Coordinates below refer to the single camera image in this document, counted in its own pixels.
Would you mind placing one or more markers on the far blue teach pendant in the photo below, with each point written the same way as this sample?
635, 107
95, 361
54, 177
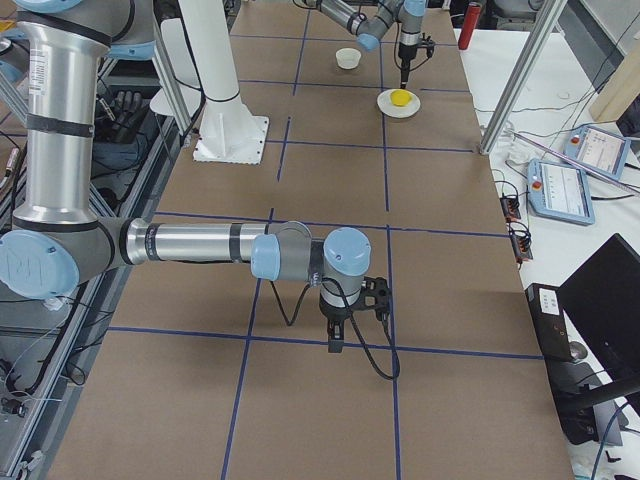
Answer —
604, 151

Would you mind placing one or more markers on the white small bowl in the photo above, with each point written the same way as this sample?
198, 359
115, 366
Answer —
347, 58

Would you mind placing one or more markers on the yellow lemon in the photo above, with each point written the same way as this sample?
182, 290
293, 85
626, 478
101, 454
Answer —
400, 97

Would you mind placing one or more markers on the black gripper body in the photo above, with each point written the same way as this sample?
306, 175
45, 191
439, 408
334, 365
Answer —
334, 314
404, 56

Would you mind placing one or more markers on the blue teach pendant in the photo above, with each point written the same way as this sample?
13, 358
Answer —
561, 192
604, 151

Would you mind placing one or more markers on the wooden board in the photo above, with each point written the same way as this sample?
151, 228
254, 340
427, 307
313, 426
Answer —
621, 89

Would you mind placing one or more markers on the aluminium frame post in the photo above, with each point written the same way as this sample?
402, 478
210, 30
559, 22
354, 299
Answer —
537, 38

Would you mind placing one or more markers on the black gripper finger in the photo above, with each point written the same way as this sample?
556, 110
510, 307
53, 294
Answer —
332, 338
407, 70
338, 338
402, 68

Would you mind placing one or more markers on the orange black connector module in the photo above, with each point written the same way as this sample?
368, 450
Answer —
510, 206

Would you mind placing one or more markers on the near blue teach pendant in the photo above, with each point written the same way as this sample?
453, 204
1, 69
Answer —
561, 192

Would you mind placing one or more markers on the black box device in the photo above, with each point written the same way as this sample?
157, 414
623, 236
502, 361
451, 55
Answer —
548, 318

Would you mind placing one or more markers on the red cylinder tube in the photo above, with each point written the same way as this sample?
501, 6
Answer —
471, 18

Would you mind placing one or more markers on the white pedestal column base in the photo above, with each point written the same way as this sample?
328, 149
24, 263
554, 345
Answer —
228, 131

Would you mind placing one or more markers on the white round plate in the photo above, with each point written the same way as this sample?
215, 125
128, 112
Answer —
385, 106

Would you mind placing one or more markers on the black laptop computer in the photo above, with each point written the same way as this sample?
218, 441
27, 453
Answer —
601, 299

